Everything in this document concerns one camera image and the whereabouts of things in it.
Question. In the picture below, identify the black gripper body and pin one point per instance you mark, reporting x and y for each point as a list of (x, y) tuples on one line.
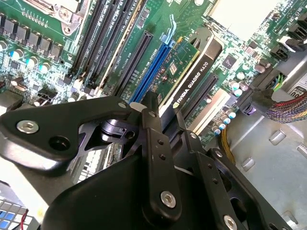
[(100, 203)]

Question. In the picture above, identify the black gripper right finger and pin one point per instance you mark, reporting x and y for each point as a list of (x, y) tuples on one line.
[(216, 172)]

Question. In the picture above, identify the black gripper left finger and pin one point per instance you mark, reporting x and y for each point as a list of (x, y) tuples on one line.
[(158, 167)]

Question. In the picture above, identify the green graphics card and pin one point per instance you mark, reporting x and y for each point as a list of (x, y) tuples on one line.
[(189, 86)]

